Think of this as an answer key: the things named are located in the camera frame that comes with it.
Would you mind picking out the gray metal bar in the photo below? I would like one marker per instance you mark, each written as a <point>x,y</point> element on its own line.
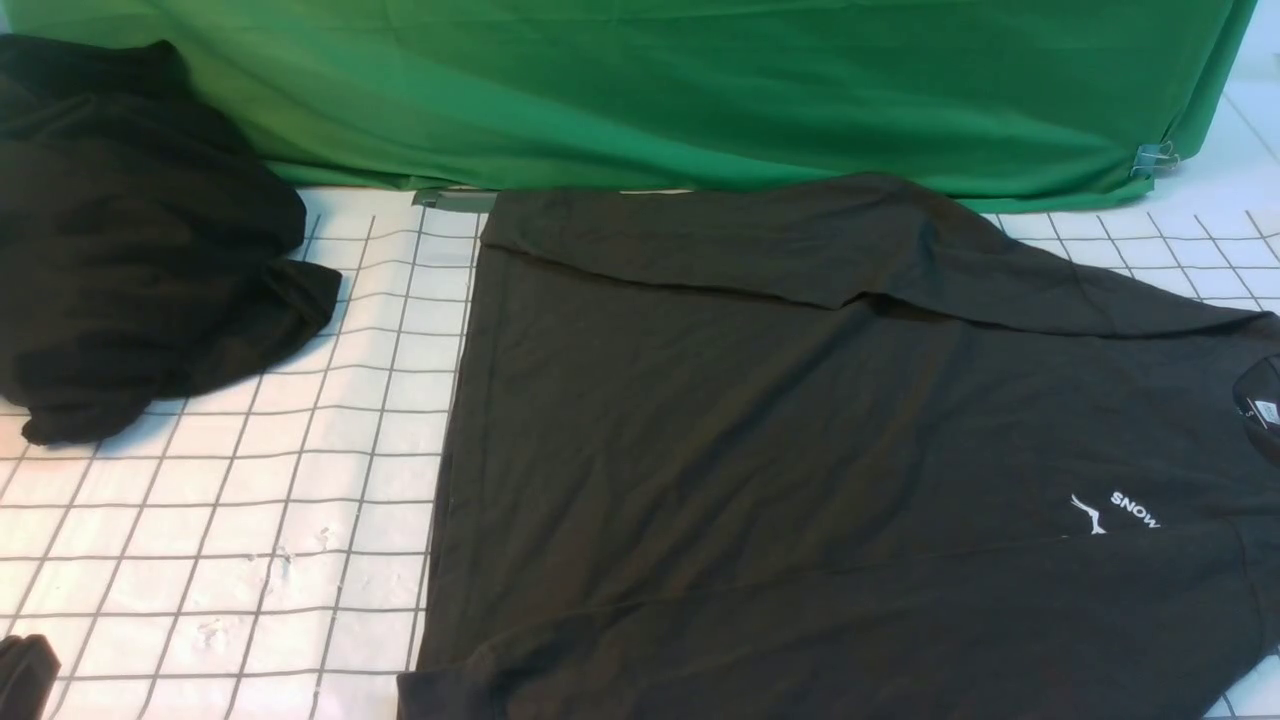
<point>461,200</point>

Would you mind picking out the gray long-sleeve top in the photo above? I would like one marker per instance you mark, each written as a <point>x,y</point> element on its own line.
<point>840,451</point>

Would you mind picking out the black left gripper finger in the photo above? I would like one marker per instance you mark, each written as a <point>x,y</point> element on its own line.
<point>29,668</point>

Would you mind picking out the metal binder clip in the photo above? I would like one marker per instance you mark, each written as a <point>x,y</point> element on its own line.
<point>1151,160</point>

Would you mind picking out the green backdrop cloth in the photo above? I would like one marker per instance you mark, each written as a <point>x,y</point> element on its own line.
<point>1008,106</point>

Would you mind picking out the black crumpled garment pile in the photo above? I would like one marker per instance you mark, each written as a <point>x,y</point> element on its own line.
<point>147,251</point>

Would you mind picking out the white grid table mat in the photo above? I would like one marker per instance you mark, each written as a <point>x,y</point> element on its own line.
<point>263,552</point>

